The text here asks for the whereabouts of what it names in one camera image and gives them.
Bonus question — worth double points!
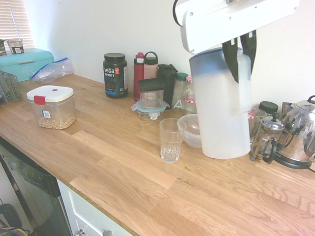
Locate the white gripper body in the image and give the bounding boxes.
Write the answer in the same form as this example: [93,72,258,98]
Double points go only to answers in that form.
[175,0,301,55]

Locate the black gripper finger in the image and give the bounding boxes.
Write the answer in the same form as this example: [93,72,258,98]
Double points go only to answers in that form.
[240,29,258,75]
[221,38,240,84]

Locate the translucent water pitcher blue lid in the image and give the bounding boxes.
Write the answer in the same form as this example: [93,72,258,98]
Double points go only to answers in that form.
[189,47,252,160]

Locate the red water bottle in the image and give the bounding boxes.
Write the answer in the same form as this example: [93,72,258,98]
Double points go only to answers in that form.
[133,52,146,102]

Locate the tall jar red checked lid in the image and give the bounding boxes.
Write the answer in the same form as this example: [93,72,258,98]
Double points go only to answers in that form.
[185,76,195,99]

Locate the jar with black lid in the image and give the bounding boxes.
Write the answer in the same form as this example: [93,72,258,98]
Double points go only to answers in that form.
[258,101,280,117]

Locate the clear bottle green cap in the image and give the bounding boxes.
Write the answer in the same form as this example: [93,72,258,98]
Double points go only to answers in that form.
[172,72,189,111]

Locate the black shaker bottle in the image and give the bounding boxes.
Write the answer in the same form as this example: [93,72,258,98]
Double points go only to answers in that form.
[157,63,178,107]

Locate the clear glass mug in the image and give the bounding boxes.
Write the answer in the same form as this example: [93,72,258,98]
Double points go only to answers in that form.
[248,107,268,146]

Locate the pink bottle black cap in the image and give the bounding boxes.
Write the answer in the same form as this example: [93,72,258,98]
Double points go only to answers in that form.
[143,51,159,80]

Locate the square container black lid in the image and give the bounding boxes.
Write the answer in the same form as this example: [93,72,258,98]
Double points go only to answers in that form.
[138,78,165,110]

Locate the glass french press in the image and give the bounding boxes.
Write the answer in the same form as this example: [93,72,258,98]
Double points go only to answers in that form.
[250,112,286,165]

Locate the clear plastic bowl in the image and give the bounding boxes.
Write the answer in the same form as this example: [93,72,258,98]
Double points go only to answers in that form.
[177,113,204,149]

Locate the glass container teal lid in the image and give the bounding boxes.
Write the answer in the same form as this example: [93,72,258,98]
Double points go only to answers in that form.
[130,99,171,121]

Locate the clear drinking glass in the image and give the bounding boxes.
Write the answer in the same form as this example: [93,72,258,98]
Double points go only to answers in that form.
[158,118,188,164]

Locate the chrome electric kettle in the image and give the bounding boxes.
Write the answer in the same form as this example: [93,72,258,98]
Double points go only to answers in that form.
[274,95,315,170]

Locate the black Vega protein tub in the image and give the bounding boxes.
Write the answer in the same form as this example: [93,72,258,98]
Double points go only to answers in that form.
[102,52,129,99]

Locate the clear zip bag blue seal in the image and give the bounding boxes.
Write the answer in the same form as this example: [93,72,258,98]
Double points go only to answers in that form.
[30,57,75,84]

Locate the cereal container white lid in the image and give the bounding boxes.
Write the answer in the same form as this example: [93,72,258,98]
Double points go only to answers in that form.
[26,85,77,130]

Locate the teal bread box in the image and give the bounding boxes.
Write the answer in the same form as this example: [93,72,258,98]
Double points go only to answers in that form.
[0,47,56,83]

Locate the white window blind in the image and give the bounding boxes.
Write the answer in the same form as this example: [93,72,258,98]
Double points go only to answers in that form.
[0,0,34,49]

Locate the yogurt cup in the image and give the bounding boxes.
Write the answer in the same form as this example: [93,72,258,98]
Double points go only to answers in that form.
[6,38,25,55]

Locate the white cabinet drawer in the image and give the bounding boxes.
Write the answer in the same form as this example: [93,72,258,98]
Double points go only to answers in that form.
[56,178,135,236]

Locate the grey plastic crate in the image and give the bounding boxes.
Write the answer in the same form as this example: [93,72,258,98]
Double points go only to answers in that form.
[0,70,24,104]

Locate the black dishwasher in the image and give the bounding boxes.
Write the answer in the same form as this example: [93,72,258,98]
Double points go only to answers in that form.
[0,137,72,236]

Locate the dark bag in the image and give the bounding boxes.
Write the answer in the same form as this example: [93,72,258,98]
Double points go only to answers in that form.
[0,203,31,236]

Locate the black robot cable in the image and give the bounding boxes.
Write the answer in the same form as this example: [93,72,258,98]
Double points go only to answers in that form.
[172,0,184,27]

